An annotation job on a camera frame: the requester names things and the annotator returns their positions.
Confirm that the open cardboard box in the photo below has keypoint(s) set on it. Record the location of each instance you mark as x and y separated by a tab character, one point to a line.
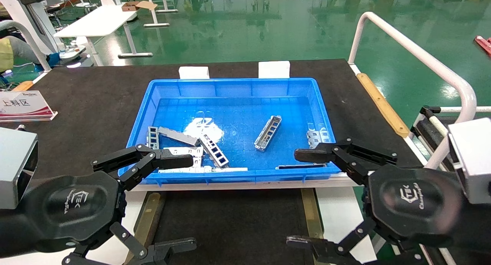
130	6

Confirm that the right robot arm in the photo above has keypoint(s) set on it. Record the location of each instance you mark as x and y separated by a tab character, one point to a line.
475	234

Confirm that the long grey metal bracket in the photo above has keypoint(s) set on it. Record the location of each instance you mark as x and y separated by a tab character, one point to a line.
176	135

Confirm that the white round base plate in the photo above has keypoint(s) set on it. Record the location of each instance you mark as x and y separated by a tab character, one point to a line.
71	52

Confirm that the person in yellow vest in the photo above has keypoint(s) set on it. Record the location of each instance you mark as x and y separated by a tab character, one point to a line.
5	54

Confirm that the large black table mat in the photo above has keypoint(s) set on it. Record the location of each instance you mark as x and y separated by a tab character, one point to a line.
96	104

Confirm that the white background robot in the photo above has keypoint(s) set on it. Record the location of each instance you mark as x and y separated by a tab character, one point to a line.
23	15

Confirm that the white foam block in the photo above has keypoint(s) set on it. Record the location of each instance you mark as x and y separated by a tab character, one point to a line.
193	72
274	69

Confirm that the brass edge strip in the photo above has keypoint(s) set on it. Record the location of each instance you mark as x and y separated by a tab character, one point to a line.
149	219
311	211

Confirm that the blue plastic bin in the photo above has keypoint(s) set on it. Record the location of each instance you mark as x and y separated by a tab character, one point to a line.
238	89

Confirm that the short wooden edge strip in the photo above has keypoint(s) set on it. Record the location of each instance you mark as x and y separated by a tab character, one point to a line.
23	86

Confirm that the white red label sign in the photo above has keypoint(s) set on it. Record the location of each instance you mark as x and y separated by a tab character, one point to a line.
23	106

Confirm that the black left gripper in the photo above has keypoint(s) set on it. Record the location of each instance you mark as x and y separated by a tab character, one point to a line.
69	211

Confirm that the white flat slotted bracket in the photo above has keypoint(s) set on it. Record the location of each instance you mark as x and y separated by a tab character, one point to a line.
198	151
197	162

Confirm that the grey notched metal bracket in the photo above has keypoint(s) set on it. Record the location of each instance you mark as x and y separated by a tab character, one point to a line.
316	136

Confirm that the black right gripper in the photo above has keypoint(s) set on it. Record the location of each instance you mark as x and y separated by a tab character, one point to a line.
414	203

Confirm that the white table leg frame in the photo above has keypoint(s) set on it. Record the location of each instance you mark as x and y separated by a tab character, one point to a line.
156	24

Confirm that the large white tube railing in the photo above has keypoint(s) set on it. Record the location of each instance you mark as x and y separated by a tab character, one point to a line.
402	40

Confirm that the upright ladder-shaped metal bracket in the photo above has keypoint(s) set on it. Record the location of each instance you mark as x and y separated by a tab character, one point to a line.
153	134

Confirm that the red object on floor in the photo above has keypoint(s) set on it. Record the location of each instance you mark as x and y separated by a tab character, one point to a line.
484	44

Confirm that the dark flat metal bracket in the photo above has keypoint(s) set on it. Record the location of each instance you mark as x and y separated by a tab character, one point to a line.
299	166

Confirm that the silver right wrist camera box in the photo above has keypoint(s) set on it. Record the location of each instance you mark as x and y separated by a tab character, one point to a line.
473	161

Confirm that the small white tube railing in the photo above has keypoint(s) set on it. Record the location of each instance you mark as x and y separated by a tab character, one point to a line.
11	24

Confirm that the white horizontal rod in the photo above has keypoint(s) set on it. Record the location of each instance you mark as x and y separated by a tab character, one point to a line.
472	109

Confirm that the long wooden edge strip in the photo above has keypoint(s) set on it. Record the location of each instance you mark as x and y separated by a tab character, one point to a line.
383	106

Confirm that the black flat container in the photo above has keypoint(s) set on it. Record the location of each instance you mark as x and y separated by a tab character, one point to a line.
230	219

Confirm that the white background table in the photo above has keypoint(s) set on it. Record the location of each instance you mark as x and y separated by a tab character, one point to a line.
99	21

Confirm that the slotted grey metal bracket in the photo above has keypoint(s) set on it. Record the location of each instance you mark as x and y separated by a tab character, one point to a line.
267	134

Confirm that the long thin white bracket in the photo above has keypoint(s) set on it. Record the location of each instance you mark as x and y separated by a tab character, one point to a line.
222	169

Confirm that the black side cart frame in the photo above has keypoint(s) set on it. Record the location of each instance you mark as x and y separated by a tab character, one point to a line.
425	130

